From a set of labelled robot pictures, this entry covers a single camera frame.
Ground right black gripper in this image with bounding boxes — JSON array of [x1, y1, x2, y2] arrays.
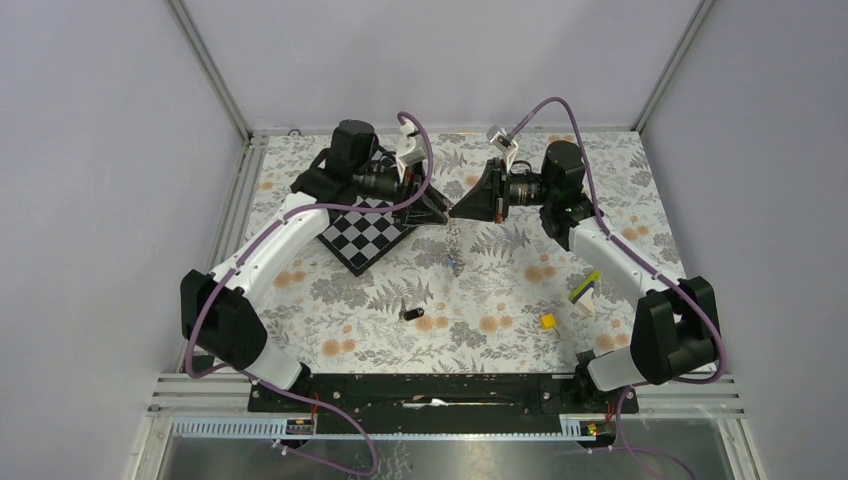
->
[[449, 158, 556, 225]]

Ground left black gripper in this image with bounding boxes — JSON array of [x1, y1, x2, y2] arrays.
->
[[352, 160, 447, 225]]

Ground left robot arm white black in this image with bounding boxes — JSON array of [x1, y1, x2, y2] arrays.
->
[[180, 112, 449, 411]]

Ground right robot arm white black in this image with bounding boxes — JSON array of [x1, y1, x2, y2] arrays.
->
[[450, 140, 723, 412]]

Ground black white chessboard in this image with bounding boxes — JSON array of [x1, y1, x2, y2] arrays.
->
[[281, 148, 425, 278]]

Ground floral table mat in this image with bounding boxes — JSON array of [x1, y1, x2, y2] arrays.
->
[[245, 131, 706, 373]]

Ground yellow cube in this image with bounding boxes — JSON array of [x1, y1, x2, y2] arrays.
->
[[539, 314, 557, 330]]

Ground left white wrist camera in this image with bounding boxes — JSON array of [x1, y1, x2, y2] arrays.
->
[[395, 119, 427, 170]]

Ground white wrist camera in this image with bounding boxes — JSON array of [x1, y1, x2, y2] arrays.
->
[[486, 125, 518, 172], [395, 119, 427, 170]]

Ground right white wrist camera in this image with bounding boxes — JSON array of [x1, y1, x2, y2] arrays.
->
[[486, 125, 518, 172]]

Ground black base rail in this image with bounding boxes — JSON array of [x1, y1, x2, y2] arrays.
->
[[247, 373, 639, 428]]

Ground white cable duct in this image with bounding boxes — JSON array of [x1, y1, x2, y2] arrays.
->
[[171, 413, 595, 441]]

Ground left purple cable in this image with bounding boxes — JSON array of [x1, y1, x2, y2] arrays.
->
[[182, 111, 435, 478]]

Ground purple cable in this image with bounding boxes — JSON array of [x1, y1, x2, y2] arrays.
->
[[508, 96, 727, 480], [182, 111, 435, 478]]

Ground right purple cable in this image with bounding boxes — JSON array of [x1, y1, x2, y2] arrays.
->
[[508, 96, 727, 480]]

